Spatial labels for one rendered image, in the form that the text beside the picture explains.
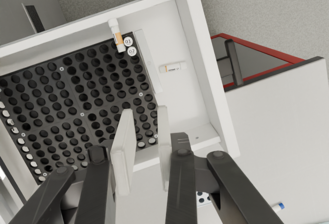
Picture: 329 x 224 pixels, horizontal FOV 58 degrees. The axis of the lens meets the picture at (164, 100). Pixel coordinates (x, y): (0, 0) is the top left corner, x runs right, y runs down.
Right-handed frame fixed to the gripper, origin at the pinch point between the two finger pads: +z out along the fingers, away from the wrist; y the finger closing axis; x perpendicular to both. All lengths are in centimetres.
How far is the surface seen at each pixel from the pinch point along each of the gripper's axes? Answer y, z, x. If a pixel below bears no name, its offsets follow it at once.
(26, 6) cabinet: -31, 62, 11
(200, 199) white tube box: 8, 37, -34
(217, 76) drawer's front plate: 9.4, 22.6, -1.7
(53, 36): -12.8, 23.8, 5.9
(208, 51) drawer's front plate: 8.2, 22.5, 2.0
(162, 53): 2.0, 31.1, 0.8
